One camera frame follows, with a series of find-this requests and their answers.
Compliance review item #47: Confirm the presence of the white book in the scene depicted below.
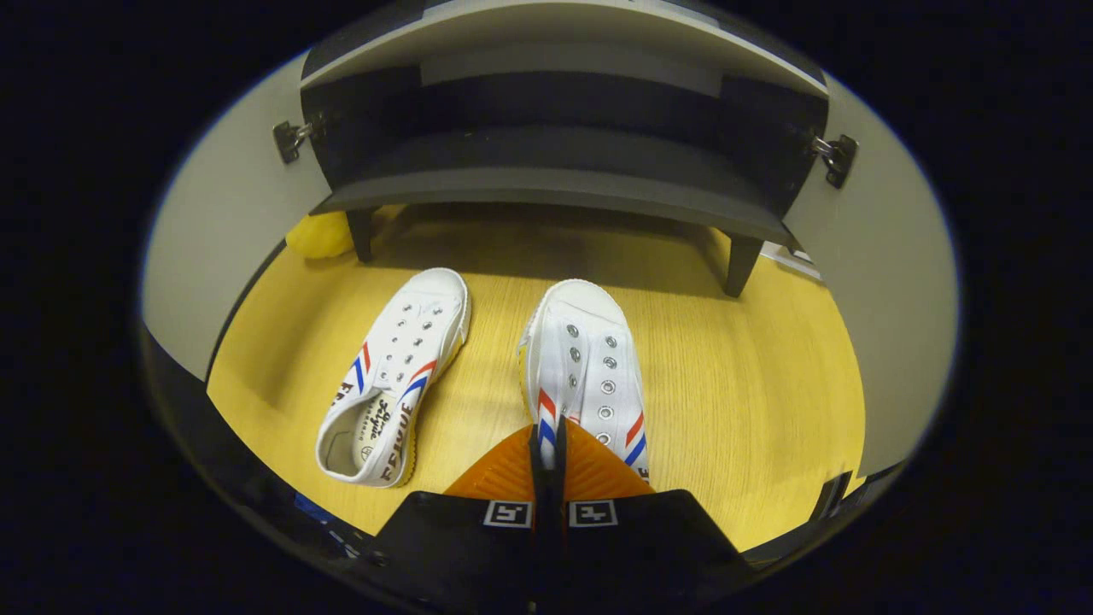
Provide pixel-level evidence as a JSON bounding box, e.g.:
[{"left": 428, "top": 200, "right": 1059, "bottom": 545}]
[{"left": 760, "top": 242, "right": 825, "bottom": 283}]

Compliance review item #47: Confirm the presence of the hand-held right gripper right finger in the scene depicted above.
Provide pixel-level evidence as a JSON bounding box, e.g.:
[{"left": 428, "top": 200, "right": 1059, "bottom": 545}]
[{"left": 552, "top": 417, "right": 754, "bottom": 615}]

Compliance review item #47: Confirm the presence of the white shoe cabinet door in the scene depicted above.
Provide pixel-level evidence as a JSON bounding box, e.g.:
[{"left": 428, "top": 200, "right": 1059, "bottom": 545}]
[
  {"left": 141, "top": 51, "right": 334, "bottom": 381},
  {"left": 781, "top": 73, "right": 959, "bottom": 479}
]

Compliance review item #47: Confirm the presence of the white and grey shoe cabinet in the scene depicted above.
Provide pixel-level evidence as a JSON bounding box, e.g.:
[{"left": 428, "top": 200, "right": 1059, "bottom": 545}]
[{"left": 299, "top": 0, "right": 831, "bottom": 298}]

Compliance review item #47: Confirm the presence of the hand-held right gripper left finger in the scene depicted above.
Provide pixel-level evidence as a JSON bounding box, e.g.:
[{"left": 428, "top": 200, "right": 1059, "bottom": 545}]
[{"left": 363, "top": 425, "right": 552, "bottom": 615}]

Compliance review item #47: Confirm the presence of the yellow rounded object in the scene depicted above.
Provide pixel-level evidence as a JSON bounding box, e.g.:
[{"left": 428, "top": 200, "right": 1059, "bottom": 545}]
[{"left": 285, "top": 212, "right": 356, "bottom": 261}]

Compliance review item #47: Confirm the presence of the white canvas shoe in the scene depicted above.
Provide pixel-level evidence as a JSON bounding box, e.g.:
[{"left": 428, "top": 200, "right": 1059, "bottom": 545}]
[
  {"left": 517, "top": 278, "right": 652, "bottom": 484},
  {"left": 315, "top": 267, "right": 472, "bottom": 489}
]

